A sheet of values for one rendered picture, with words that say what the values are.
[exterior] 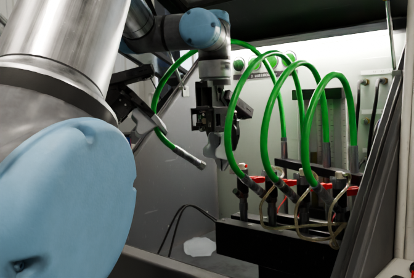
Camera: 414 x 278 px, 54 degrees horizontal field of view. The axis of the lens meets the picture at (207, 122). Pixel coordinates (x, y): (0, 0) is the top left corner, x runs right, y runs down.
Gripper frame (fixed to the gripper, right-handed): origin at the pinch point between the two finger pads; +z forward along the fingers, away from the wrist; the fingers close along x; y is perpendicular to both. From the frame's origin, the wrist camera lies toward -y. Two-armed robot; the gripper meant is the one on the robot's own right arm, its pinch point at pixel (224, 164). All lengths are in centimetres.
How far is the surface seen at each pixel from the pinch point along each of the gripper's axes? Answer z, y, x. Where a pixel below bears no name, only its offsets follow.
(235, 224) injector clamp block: 13.5, 1.0, 3.2
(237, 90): -17.0, 8.6, 10.9
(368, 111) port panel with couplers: -11.0, -31.1, 23.1
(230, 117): -11.9, 11.4, 10.9
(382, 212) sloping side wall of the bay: 4.7, 4.5, 37.3
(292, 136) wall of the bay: -3.9, -31.7, 0.9
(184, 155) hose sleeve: -2.5, 4.8, -8.3
